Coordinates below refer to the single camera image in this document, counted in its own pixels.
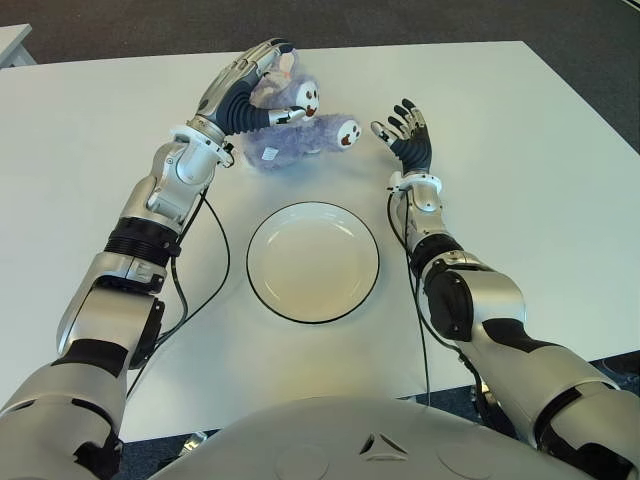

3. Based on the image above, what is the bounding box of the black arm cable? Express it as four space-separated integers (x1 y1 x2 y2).
124 192 232 401
387 192 434 410

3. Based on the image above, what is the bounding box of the dark sneaker shoe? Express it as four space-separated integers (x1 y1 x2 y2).
594 355 640 390

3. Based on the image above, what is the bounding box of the white plate black rim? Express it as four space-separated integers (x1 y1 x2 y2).
245 200 385 325

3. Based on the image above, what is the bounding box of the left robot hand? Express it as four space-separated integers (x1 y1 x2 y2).
187 38 308 139

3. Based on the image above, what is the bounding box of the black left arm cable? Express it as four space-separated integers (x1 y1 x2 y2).
124 192 232 401

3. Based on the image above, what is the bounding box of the silver robot torso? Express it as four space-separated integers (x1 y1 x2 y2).
149 397 601 480

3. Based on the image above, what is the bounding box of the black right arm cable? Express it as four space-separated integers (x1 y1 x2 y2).
387 192 434 410

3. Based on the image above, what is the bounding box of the grey side desk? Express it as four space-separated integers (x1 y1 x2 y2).
0 23 38 70

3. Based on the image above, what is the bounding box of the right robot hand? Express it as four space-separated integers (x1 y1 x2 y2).
369 98 434 176

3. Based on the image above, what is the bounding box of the purple plush bunny doll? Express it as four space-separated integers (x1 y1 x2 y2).
234 47 363 173

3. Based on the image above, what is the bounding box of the table foot caster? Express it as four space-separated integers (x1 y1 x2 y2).
182 430 209 454

